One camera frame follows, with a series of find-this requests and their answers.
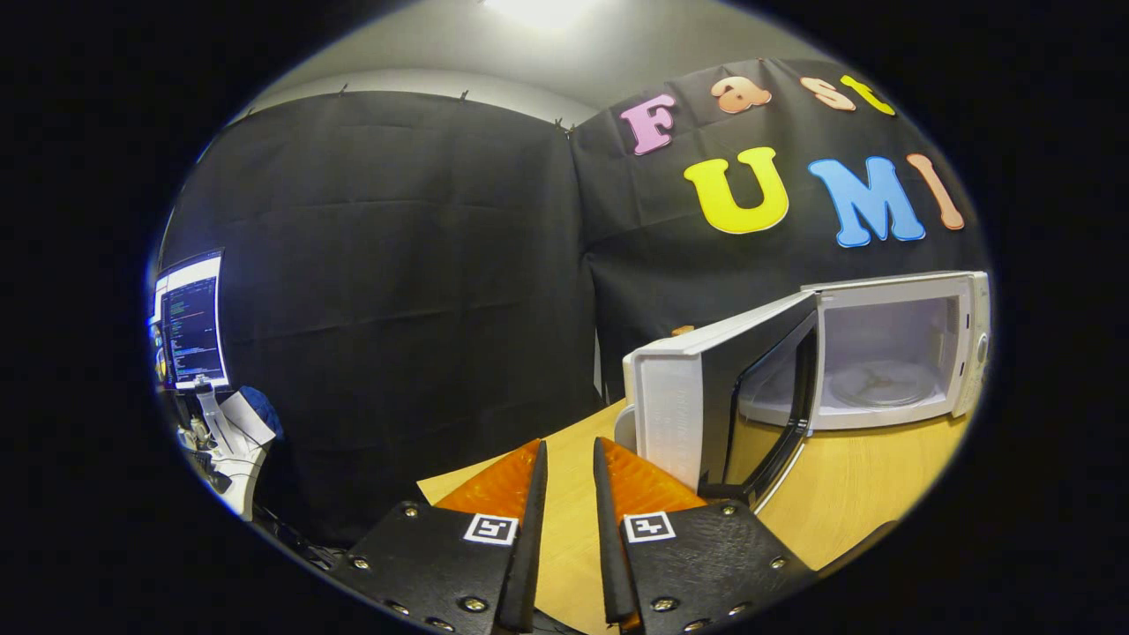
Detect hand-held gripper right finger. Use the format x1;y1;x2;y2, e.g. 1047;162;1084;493
592;436;819;635

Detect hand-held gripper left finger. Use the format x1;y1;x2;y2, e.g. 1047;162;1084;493
328;438;550;635

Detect white microwave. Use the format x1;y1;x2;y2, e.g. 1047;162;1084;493
622;271;991;512

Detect black backdrop cloth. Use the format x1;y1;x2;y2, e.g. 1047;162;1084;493
159;57;989;548

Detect blue cloth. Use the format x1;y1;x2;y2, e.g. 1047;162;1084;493
238;385;285;442

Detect glass turntable plate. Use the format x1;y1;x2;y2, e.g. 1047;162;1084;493
827;360;938;409

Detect white plastic device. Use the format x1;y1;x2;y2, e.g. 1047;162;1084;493
190;379;276;521

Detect computer monitor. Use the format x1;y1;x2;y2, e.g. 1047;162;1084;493
152;249;232;392

